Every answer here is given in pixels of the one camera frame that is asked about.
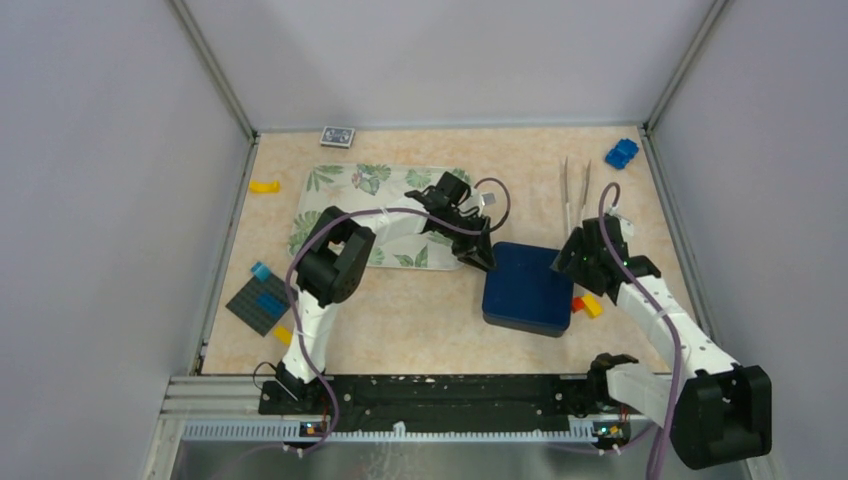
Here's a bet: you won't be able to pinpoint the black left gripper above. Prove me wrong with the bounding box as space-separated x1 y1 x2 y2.
437 208 497 272

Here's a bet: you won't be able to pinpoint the silver metal tongs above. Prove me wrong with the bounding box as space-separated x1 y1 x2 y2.
561 157 592 234

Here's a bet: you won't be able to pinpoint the dark blue box lid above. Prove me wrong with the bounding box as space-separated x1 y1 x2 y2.
481 242 574 318

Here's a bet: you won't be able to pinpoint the blue chocolate box with insert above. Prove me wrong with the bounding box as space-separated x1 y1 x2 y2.
482 313 571 338

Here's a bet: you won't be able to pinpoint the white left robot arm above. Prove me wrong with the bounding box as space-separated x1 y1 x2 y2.
275 172 504 414

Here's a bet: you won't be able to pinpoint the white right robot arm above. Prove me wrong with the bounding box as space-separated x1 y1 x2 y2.
552 214 773 470

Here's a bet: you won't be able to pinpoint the orange toy brick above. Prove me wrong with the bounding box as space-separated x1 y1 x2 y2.
571 297 585 313

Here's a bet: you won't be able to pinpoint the yellow toy brick right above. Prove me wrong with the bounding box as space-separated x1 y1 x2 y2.
581 294 604 319

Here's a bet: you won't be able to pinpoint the white leaf-print tray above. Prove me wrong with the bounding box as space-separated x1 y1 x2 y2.
288 163 472 271

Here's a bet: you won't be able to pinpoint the playing card deck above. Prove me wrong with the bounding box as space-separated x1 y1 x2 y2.
320 126 356 149

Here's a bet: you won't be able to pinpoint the yellow toy brick front-left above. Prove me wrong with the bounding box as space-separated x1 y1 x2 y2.
272 326 292 346

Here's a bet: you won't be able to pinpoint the light blue toy brick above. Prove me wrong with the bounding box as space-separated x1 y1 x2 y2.
250 261 272 282

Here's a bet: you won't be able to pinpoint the grey building baseplate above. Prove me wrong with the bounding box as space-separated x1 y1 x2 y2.
225 274 291 337

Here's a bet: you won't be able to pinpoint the yellow toy brick back-left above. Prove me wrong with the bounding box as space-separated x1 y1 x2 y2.
248 181 281 194

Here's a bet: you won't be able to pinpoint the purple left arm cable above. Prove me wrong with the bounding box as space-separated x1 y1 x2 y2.
284 176 513 458

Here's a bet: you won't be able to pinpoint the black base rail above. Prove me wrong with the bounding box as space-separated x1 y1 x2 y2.
258 374 625 433

